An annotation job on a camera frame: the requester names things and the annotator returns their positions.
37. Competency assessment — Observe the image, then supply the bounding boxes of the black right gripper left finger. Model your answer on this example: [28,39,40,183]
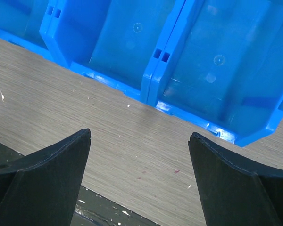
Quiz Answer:
[0,129,91,226]

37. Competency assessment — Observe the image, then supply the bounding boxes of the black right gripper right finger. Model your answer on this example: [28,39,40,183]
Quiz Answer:
[188,132,283,226]

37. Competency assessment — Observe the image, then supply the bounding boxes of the right blue bin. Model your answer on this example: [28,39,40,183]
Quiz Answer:
[145,0,283,147]

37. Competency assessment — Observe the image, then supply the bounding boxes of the left blue bin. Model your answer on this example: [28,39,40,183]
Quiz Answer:
[0,0,53,61]

